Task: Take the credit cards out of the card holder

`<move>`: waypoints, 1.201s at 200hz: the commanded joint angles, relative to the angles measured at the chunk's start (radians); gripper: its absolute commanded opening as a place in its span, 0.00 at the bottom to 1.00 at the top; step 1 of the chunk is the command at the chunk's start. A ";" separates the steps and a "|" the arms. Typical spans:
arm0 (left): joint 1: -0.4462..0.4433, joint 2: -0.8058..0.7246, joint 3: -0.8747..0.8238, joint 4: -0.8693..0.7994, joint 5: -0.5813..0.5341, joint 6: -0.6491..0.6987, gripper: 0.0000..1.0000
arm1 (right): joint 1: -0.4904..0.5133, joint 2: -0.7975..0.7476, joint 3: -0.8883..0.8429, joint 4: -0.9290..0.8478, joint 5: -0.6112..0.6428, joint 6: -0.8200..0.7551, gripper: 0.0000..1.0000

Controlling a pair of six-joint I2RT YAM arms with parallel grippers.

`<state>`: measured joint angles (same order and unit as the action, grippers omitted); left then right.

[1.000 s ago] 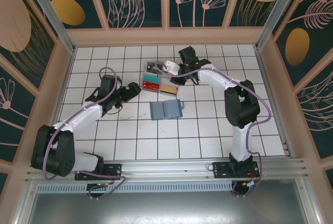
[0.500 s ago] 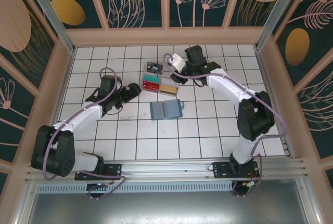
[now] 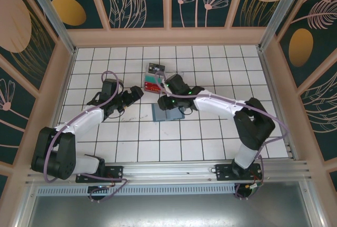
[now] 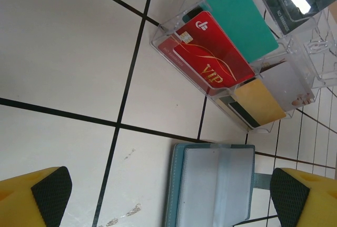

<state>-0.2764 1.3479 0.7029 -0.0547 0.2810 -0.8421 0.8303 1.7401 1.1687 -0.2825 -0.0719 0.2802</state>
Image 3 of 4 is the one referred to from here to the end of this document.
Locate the teal card holder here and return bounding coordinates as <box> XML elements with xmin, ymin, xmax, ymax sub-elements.
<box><xmin>152</xmin><ymin>102</ymin><xmax>185</xmax><ymax>123</ymax></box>

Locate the red VIP card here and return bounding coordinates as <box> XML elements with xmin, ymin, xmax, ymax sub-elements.
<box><xmin>143</xmin><ymin>82</ymin><xmax>162</xmax><ymax>93</ymax></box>

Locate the clear acrylic card organizer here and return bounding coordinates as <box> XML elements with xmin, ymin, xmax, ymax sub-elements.
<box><xmin>143</xmin><ymin>62</ymin><xmax>185</xmax><ymax>95</ymax></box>

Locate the black white-print VIP card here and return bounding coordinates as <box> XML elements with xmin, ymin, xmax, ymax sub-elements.
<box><xmin>147</xmin><ymin>63</ymin><xmax>166</xmax><ymax>75</ymax></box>

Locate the black electronics box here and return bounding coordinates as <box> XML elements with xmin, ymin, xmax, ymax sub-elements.
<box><xmin>234</xmin><ymin>183</ymin><xmax>264</xmax><ymax>201</ymax></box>
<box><xmin>87</xmin><ymin>184</ymin><xmax>116</xmax><ymax>203</ymax></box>

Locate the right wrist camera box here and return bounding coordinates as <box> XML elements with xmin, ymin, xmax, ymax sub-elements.
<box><xmin>163</xmin><ymin>73</ymin><xmax>188</xmax><ymax>95</ymax></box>

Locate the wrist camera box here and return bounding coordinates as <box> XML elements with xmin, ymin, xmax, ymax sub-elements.
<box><xmin>163</xmin><ymin>73</ymin><xmax>188</xmax><ymax>95</ymax></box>
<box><xmin>102</xmin><ymin>78</ymin><xmax>118</xmax><ymax>96</ymax></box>

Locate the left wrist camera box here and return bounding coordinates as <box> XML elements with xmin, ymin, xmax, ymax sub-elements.
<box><xmin>102</xmin><ymin>78</ymin><xmax>118</xmax><ymax>96</ymax></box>

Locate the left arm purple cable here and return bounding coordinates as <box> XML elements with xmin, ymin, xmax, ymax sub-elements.
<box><xmin>43</xmin><ymin>71</ymin><xmax>129</xmax><ymax>203</ymax></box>

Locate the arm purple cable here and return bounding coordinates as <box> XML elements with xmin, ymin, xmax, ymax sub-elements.
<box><xmin>43</xmin><ymin>71</ymin><xmax>129</xmax><ymax>203</ymax></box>
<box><xmin>155</xmin><ymin>71</ymin><xmax>290</xmax><ymax>201</ymax></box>

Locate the aluminium mounting rail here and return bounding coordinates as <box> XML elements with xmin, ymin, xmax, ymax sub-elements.
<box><xmin>25</xmin><ymin>160</ymin><xmax>313</xmax><ymax>185</ymax></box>

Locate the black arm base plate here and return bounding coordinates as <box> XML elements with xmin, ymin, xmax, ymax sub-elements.
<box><xmin>75</xmin><ymin>165</ymin><xmax>124</xmax><ymax>184</ymax></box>
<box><xmin>215</xmin><ymin>163</ymin><xmax>264</xmax><ymax>182</ymax></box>

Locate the slotted grey cable duct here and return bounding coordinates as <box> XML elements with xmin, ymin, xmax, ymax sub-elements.
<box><xmin>36</xmin><ymin>184</ymin><xmax>237</xmax><ymax>196</ymax></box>

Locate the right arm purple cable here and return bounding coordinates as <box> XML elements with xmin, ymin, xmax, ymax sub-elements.
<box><xmin>155</xmin><ymin>71</ymin><xmax>290</xmax><ymax>201</ymax></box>

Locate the aluminium frame post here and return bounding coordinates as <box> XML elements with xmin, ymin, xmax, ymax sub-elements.
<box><xmin>257</xmin><ymin>0</ymin><xmax>303</xmax><ymax>51</ymax></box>
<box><xmin>22</xmin><ymin>0</ymin><xmax>77</xmax><ymax>55</ymax></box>

